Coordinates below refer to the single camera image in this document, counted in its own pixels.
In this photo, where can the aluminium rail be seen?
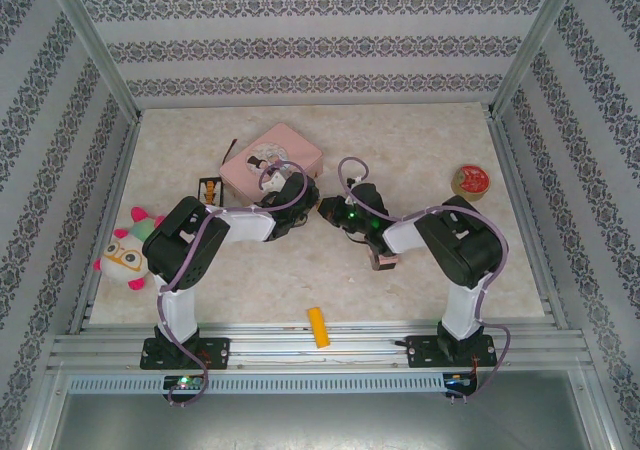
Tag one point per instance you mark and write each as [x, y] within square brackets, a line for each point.
[107, 220]
[320, 357]
[530, 220]

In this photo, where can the aluminium left frame post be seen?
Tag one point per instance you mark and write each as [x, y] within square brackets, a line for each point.
[95, 45]

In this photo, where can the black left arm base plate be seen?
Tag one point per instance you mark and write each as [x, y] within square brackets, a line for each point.
[215, 352]

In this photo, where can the small pink block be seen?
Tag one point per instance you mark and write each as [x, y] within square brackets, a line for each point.
[386, 261]

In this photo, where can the controller board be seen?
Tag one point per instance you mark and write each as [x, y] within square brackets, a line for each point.
[185, 382]
[459, 383]

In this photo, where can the aluminium left side rail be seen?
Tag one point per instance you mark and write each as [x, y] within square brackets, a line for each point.
[107, 220]

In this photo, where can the aluminium front rail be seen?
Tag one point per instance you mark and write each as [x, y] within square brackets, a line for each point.
[320, 357]

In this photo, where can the white plush toy with glasses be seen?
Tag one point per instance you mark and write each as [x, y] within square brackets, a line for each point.
[125, 257]

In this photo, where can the yellow rectangular block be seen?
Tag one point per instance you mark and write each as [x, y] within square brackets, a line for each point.
[319, 327]

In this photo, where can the aluminium frame post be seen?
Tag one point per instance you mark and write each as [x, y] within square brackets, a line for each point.
[535, 45]
[95, 45]

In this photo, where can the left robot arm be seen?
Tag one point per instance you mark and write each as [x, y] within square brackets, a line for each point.
[185, 250]

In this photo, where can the right controller board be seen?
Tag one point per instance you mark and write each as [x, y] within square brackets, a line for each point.
[459, 383]

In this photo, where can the small toy card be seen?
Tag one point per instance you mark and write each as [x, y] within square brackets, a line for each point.
[210, 190]

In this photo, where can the round tin with red lid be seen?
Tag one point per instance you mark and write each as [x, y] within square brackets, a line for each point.
[471, 182]

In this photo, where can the aluminium right frame post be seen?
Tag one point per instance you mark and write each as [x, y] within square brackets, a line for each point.
[535, 45]

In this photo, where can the aluminium right side rail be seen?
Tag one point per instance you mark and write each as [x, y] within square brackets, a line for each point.
[530, 220]

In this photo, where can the pink wedding couple tin box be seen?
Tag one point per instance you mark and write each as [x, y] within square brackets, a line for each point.
[290, 147]

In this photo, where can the left controller board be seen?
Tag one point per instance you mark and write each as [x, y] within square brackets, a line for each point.
[185, 382]

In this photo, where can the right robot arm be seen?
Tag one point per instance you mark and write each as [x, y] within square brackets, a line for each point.
[460, 250]

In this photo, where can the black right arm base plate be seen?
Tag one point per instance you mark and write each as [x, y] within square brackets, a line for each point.
[425, 352]

